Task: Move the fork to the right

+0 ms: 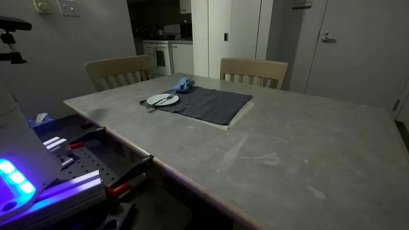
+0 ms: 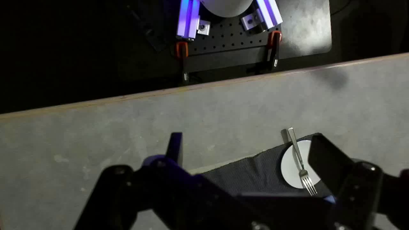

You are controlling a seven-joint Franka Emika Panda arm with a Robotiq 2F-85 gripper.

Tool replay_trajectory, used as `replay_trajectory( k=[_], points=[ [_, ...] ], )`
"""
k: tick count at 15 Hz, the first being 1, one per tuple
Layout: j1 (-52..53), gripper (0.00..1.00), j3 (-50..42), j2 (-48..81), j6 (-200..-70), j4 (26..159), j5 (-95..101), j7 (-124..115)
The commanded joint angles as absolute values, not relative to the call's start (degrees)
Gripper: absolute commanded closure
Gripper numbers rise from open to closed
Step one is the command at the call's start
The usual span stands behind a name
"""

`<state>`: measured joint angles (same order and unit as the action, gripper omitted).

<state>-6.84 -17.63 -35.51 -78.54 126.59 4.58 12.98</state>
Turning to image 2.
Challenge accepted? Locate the right orange black clamp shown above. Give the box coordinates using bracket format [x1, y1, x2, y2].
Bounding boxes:
[267, 31, 281, 68]

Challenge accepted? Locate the right aluminium extrusion bar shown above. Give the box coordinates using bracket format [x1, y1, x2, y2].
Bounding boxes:
[255, 0, 282, 30]

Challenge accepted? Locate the grey round robot base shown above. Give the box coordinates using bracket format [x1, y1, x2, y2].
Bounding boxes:
[200, 0, 253, 18]

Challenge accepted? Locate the orange black clamp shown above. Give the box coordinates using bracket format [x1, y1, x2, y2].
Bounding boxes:
[175, 41, 189, 83]
[267, 31, 281, 68]

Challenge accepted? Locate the white round plate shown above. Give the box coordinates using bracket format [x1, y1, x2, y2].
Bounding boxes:
[279, 139, 320, 189]

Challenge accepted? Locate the silver corner bracket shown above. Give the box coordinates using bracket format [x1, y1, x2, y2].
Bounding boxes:
[241, 12, 263, 32]
[196, 21, 210, 36]

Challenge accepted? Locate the dark grey woven placemat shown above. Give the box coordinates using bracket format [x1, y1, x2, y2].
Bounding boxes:
[203, 143, 309, 197]

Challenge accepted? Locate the silver metal fork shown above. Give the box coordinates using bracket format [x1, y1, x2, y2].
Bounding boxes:
[284, 128, 318, 197]

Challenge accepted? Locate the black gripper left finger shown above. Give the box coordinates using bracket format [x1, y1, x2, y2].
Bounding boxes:
[74, 133, 238, 230]

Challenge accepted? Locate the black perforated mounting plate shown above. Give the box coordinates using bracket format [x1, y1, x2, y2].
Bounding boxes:
[176, 0, 332, 73]

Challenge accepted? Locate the left aluminium extrusion bar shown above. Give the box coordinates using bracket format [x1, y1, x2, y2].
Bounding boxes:
[176, 0, 200, 40]

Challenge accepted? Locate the aluminium extrusion bar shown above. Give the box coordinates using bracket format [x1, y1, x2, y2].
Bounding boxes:
[176, 0, 200, 40]
[255, 0, 282, 30]

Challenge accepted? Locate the left orange black clamp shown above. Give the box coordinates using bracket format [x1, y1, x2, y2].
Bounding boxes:
[175, 41, 189, 83]

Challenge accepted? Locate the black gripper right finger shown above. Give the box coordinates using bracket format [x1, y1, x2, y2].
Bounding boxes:
[307, 133, 409, 230]

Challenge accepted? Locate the right silver corner bracket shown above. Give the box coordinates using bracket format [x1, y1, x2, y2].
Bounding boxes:
[241, 12, 263, 32]

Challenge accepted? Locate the left silver corner bracket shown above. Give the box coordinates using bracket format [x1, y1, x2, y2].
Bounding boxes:
[196, 21, 210, 36]

